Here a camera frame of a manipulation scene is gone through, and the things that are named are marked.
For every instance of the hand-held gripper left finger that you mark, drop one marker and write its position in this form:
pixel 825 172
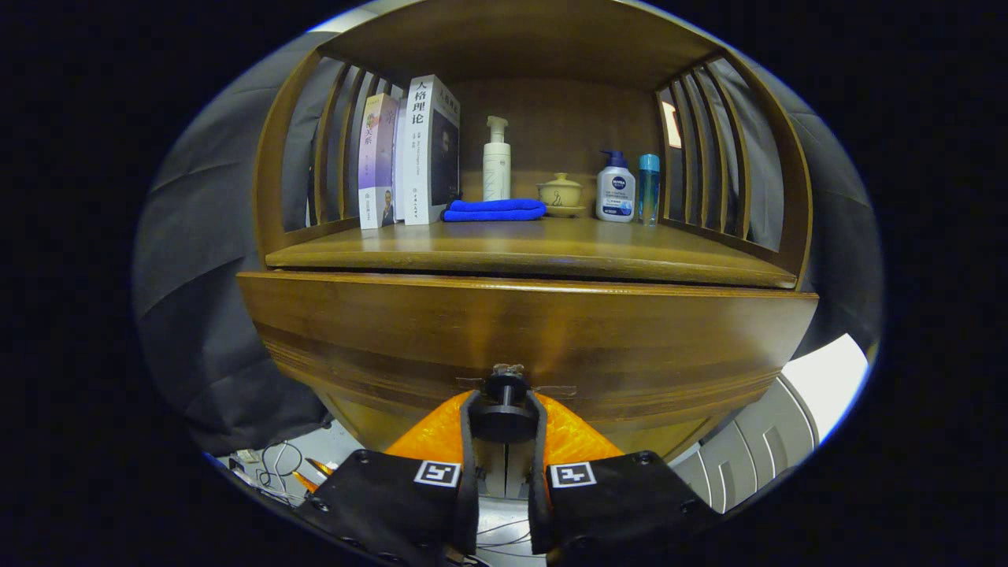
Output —
pixel 394 504

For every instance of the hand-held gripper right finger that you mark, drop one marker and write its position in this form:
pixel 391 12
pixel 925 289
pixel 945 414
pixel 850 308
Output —
pixel 614 504

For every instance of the wooden drawer with black knob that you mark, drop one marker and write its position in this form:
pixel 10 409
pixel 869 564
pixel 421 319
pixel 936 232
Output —
pixel 512 331

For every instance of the brown wooden countertop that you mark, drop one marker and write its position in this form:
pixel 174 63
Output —
pixel 551 244

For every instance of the brown wooden cabinet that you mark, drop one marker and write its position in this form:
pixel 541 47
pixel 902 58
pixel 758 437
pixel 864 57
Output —
pixel 567 118

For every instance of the grey plastic stool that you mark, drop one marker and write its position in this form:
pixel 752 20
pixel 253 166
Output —
pixel 748 457

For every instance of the black backdrop cloth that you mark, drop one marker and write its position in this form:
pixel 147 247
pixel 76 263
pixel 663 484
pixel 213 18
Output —
pixel 205 315

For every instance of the blue folded cloth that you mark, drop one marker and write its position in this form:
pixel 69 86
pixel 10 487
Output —
pixel 492 210

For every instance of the white bottle with blue cap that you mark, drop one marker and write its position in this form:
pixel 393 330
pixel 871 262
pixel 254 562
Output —
pixel 615 193

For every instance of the beige lidded teacup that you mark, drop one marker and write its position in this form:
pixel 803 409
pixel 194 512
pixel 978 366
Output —
pixel 561 193

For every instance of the slim teal bottle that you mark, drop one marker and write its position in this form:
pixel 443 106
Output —
pixel 649 189

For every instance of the thin white book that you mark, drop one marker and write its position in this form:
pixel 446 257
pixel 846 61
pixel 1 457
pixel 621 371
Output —
pixel 400 157

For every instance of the purple book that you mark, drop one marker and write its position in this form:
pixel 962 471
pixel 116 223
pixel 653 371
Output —
pixel 376 157

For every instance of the thick white book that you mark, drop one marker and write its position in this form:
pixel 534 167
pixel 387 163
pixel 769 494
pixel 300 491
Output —
pixel 421 157

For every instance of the white pump bottle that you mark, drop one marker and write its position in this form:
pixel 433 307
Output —
pixel 496 169

